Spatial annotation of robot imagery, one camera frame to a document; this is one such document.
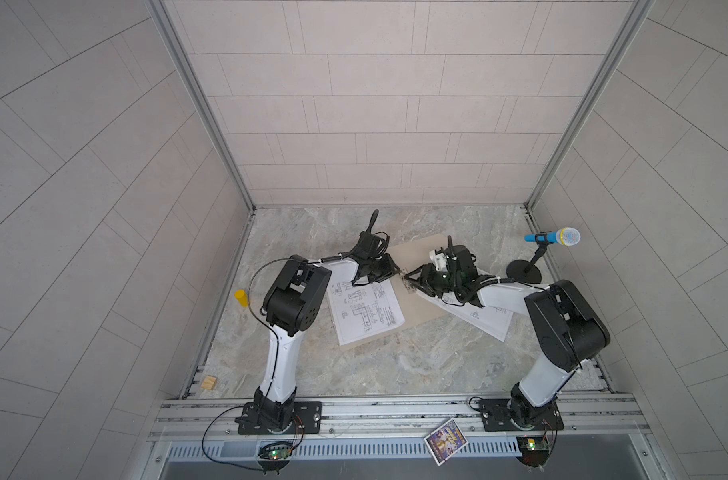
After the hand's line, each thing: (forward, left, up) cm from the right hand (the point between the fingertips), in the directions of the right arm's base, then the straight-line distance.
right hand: (407, 280), depth 89 cm
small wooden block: (-24, +54, -5) cm, 59 cm away
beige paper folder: (-6, -1, -6) cm, 9 cm away
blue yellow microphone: (0, -41, +16) cm, 44 cm away
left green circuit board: (-39, +34, -3) cm, 52 cm away
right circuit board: (-42, -24, -9) cm, 49 cm away
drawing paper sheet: (-6, +14, -6) cm, 16 cm away
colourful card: (-39, -4, -5) cm, 40 cm away
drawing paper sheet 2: (-11, -24, -7) cm, 27 cm away
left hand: (+8, -1, -4) cm, 9 cm away
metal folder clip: (+1, -1, -6) cm, 6 cm away
